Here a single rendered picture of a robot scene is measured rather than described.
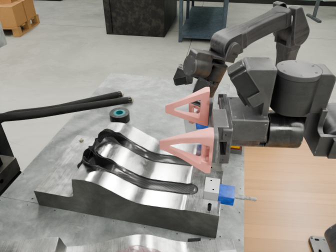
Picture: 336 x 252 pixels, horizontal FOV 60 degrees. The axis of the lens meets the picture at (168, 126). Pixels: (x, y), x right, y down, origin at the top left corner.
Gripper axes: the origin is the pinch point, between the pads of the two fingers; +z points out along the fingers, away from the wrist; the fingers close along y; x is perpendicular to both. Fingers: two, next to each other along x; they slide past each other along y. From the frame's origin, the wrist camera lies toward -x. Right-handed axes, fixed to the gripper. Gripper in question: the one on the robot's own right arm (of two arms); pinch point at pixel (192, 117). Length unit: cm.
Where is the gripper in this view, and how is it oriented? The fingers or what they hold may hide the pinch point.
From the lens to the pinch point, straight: 94.2
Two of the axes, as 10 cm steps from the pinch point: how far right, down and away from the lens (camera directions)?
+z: -3.4, 7.9, 5.1
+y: -1.9, 4.8, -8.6
